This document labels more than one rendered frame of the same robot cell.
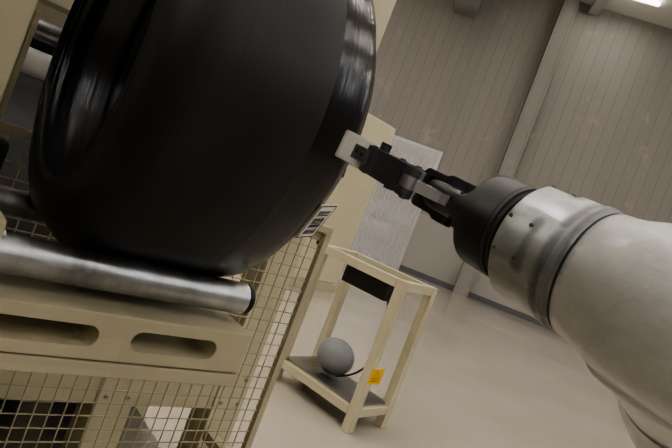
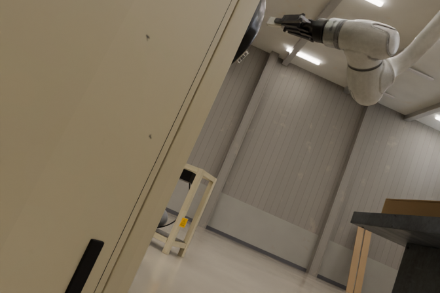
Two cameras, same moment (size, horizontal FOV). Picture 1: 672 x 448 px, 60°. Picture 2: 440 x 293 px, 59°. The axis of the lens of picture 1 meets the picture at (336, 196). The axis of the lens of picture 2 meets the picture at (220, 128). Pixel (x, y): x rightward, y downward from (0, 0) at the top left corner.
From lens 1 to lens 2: 0.93 m
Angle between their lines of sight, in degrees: 17
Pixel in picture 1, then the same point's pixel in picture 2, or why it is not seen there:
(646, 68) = (311, 98)
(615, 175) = (293, 157)
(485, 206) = (321, 21)
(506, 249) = (328, 27)
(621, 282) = (353, 25)
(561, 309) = (341, 35)
